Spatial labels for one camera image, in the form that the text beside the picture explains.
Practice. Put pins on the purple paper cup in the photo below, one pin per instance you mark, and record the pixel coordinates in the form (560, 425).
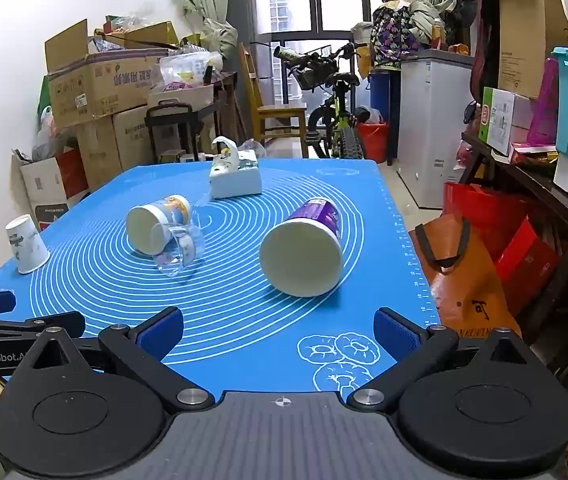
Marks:
(304, 250)

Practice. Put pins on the brown cardboard box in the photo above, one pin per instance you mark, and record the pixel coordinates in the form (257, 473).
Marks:
(114, 145)

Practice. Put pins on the white printed paper cup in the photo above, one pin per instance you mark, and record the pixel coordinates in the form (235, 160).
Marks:
(26, 245)

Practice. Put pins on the black utility cart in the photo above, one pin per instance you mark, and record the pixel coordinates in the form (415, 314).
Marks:
(174, 120)

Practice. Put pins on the dark wooden shelf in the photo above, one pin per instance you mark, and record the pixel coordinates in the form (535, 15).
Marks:
(563, 220)

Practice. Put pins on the red shopping bag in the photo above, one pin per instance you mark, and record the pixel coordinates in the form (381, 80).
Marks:
(518, 255)

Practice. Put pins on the wooden chair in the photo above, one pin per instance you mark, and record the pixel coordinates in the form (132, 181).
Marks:
(274, 112)

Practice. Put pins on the floral cloth bundle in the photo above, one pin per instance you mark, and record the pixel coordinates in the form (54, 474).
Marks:
(391, 35)

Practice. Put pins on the black and green bicycle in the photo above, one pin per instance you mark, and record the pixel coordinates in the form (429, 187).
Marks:
(341, 120)

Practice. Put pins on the magenta plastic bag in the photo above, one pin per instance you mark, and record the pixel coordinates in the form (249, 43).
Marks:
(544, 105)

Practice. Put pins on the clear plastic bag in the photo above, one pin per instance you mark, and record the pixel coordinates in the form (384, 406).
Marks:
(186, 72)

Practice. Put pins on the white chest freezer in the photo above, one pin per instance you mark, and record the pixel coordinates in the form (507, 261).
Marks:
(431, 125)

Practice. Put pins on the yellow label paper cup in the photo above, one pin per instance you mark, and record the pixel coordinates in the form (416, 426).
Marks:
(156, 222)

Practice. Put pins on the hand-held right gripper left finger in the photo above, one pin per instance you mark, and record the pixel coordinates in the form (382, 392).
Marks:
(164, 332)

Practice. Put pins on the green and white box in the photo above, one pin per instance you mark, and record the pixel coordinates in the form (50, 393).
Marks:
(501, 120)

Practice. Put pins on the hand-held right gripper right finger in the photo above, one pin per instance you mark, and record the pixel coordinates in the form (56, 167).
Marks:
(393, 332)

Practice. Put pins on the blue bin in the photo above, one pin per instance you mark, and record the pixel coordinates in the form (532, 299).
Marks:
(381, 95)

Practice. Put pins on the blue silicone mat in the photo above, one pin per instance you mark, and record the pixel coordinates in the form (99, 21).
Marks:
(244, 320)

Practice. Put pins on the white and red cardboard box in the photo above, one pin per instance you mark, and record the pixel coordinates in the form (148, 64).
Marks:
(49, 185)

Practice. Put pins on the clear plastic cup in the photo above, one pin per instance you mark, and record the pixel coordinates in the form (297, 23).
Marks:
(181, 252)

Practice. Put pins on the large open cardboard box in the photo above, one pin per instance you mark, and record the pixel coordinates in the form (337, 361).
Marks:
(99, 85)

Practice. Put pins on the white tissue pack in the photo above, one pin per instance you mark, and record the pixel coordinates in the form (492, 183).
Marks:
(236, 180)

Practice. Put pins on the orange shopping bag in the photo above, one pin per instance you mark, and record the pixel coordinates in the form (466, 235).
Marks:
(468, 290)

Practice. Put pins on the red bucket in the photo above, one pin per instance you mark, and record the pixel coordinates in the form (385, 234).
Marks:
(373, 142)

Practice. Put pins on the tall cardboard box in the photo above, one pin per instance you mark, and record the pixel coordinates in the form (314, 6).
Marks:
(528, 40)

